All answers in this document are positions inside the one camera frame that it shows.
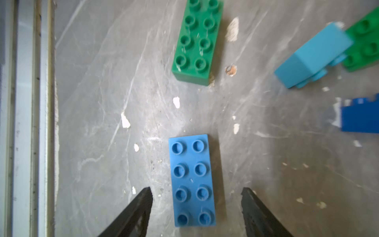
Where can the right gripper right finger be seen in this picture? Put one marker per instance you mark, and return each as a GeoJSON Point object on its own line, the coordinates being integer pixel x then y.
{"type": "Point", "coordinates": [258, 219]}

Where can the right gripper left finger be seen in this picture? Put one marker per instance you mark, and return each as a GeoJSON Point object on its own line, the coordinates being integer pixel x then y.
{"type": "Point", "coordinates": [134, 219]}

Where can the light blue 2x4 brick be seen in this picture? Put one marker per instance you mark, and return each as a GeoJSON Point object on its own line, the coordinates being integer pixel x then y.
{"type": "Point", "coordinates": [192, 185]}

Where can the teal 2x2 brick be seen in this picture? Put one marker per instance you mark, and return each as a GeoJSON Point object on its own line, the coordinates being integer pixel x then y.
{"type": "Point", "coordinates": [309, 63]}

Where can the dark blue 2x2 brick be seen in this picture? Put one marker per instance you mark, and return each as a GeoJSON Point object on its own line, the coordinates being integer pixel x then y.
{"type": "Point", "coordinates": [362, 115]}

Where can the green 2x4 brick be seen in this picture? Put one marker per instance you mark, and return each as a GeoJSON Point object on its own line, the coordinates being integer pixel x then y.
{"type": "Point", "coordinates": [197, 41]}

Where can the green 2x2 brick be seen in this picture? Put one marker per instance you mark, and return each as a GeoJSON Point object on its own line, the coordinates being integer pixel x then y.
{"type": "Point", "coordinates": [365, 50]}

